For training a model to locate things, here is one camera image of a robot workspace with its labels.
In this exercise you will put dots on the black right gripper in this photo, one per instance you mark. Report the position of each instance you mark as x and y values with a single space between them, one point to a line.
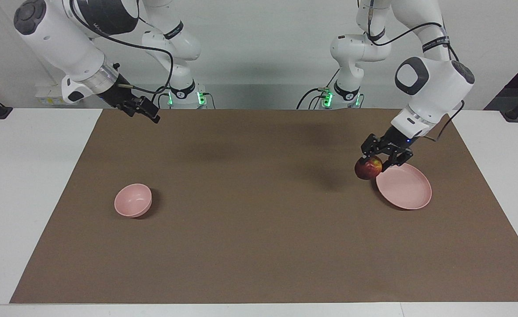
124 97

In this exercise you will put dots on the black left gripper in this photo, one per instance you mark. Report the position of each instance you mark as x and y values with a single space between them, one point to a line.
391 145

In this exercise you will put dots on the red apple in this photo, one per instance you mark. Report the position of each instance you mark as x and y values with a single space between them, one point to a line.
368 168

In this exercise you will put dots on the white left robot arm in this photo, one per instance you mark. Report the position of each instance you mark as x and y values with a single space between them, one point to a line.
435 83

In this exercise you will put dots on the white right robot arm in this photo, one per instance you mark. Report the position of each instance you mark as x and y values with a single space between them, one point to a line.
65 42

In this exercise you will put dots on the pink plate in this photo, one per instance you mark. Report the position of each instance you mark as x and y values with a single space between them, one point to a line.
404 187

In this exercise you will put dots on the pink bowl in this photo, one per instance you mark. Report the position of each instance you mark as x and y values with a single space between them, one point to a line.
132 200

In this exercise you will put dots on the white power strip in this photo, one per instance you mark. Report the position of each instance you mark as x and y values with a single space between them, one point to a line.
47 97

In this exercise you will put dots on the brown table mat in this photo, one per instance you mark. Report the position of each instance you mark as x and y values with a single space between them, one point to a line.
259 220

